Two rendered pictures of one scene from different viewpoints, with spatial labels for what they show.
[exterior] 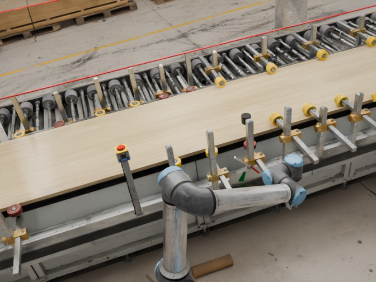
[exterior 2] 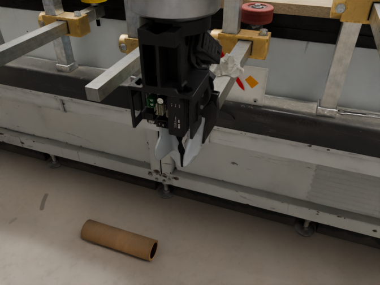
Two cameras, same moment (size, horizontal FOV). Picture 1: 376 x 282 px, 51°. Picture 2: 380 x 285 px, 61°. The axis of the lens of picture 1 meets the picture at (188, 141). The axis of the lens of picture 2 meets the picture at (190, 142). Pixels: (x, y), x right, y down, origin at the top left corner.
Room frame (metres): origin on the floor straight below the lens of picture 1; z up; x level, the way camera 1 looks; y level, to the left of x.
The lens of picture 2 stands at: (1.16, -0.70, 1.12)
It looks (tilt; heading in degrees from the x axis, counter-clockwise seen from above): 37 degrees down; 32
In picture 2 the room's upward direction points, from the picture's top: straight up
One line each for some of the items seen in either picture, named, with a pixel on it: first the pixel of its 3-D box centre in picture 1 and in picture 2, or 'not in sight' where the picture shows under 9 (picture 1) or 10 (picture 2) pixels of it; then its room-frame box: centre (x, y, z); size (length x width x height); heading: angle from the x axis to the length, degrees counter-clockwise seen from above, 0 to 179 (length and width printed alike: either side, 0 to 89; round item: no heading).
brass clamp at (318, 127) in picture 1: (324, 126); not in sight; (1.97, -0.89, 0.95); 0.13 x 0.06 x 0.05; 102
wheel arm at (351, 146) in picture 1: (329, 127); not in sight; (1.95, -0.91, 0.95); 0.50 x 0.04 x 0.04; 12
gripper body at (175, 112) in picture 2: not in sight; (174, 72); (1.43, -0.51, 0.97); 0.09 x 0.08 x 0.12; 13
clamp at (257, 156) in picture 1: (253, 159); (240, 42); (1.87, -0.40, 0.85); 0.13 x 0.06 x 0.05; 102
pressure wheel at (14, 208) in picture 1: (17, 214); not in sight; (1.69, 1.08, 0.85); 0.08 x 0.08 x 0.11
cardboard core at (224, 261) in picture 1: (212, 266); (119, 239); (1.69, -0.04, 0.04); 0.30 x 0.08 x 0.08; 102
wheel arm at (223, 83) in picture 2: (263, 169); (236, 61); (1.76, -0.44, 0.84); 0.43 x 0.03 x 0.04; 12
